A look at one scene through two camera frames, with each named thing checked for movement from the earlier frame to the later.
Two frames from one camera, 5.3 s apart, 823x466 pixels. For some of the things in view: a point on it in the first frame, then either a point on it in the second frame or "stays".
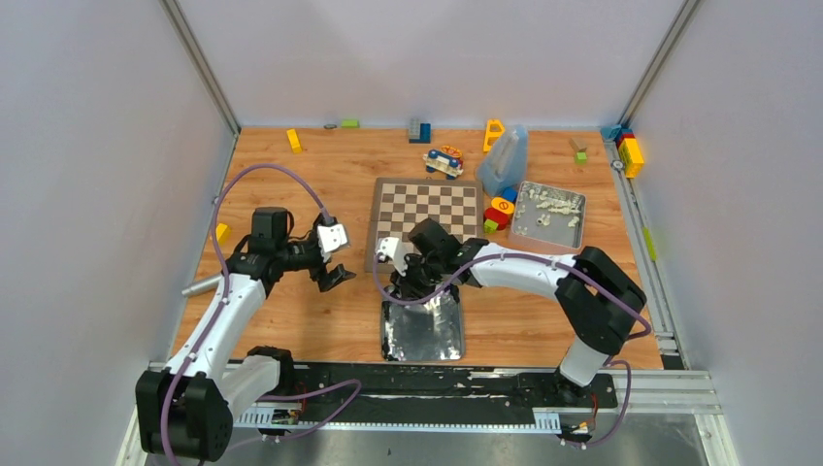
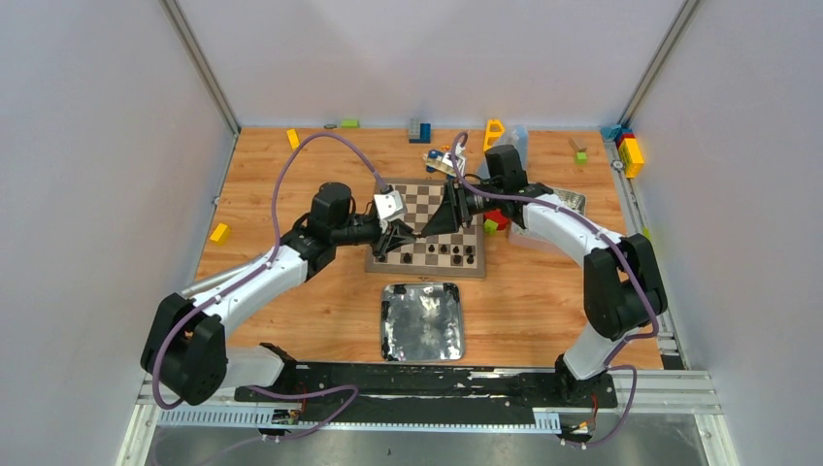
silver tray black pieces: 427,330 stays
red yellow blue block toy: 497,216 stays
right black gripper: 406,284 → 452,208
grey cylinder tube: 209,284 stays
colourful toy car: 447,160 stays
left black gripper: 324,270 → 386,233
